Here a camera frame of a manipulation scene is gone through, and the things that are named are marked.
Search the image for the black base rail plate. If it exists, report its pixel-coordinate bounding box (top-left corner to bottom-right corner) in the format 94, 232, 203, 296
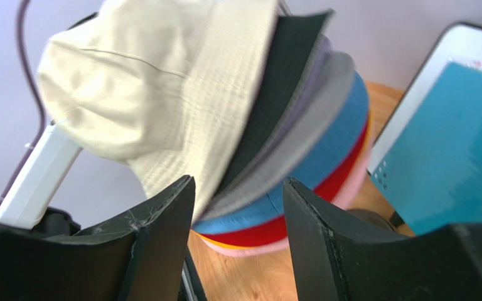
178, 249, 207, 301

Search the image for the lavender hat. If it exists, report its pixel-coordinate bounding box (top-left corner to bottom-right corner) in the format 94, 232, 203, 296
256, 36, 331, 164

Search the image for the red hat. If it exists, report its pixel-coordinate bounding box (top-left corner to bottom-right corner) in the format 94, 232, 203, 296
196, 117, 372, 250

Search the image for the pink bucket hat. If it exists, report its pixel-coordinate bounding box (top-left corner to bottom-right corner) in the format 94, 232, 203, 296
199, 135, 372, 257

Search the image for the grey hat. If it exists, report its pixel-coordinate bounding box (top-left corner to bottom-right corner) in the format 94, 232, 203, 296
200, 51, 355, 221

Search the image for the dark round stand base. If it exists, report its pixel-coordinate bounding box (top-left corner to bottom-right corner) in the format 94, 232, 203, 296
348, 208, 396, 232

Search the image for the yellow bucket hat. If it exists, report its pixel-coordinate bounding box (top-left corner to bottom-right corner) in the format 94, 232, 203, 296
197, 114, 373, 256

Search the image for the pink beige hat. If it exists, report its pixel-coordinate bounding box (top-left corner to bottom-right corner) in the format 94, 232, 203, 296
38, 1, 278, 218

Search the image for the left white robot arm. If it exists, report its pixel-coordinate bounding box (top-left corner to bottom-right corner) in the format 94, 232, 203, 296
0, 125, 82, 237

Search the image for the black hat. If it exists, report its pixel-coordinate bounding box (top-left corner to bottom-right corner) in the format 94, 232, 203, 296
212, 9, 335, 201

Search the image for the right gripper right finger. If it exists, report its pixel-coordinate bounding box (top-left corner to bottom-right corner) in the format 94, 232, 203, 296
283, 178, 482, 300

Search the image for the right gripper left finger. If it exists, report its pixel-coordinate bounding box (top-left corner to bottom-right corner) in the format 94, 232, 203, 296
0, 176, 196, 300

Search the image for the white tablet board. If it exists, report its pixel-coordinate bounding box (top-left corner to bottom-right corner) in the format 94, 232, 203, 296
367, 21, 482, 176

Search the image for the teal fabric in plastic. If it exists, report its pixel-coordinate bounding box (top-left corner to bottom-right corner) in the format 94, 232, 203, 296
372, 63, 482, 235

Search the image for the blue hat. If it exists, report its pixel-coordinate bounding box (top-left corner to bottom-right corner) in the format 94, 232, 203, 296
192, 73, 369, 235

